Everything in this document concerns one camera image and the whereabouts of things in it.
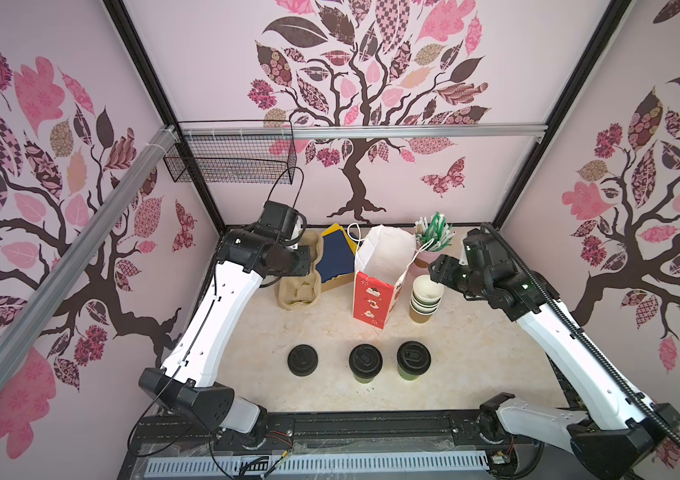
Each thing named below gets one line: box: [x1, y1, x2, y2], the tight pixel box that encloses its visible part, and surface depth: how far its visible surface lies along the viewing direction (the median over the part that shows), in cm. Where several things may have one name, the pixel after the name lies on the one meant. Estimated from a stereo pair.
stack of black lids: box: [287, 344, 319, 377], surface depth 85 cm
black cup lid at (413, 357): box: [396, 340, 432, 375], surface depth 76 cm
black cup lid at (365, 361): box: [348, 343, 383, 379], surface depth 76 cm
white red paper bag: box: [348, 222, 434, 329], surface depth 86 cm
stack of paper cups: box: [409, 274, 445, 324], surface depth 85 cm
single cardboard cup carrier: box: [286, 230, 324, 308], surface depth 74 cm
